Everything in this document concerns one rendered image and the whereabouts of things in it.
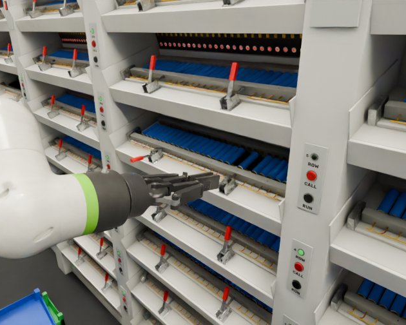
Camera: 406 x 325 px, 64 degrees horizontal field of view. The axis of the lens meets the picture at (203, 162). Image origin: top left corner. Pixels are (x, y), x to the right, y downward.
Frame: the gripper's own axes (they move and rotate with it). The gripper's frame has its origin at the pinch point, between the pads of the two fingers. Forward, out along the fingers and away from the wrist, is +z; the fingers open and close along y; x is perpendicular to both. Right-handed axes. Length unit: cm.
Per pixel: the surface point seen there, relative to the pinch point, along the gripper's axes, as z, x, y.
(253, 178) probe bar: 10.8, 1.0, 5.0
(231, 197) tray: 7.2, -3.8, 2.5
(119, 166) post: 8.7, -10.0, -44.7
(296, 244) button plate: 6.8, -7.1, 19.6
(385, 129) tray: 6.6, 16.8, 29.1
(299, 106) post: 1.9, 18.2, 17.0
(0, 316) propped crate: -13, -89, -93
